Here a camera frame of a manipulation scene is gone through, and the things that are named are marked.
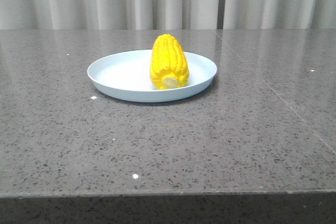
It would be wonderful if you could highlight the white pleated curtain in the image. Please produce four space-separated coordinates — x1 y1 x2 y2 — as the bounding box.
1 0 335 30

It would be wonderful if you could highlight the light blue round plate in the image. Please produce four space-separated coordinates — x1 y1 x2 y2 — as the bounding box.
87 50 217 103

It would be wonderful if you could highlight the yellow corn cob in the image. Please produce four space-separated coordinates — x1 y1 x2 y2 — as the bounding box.
150 34 189 90

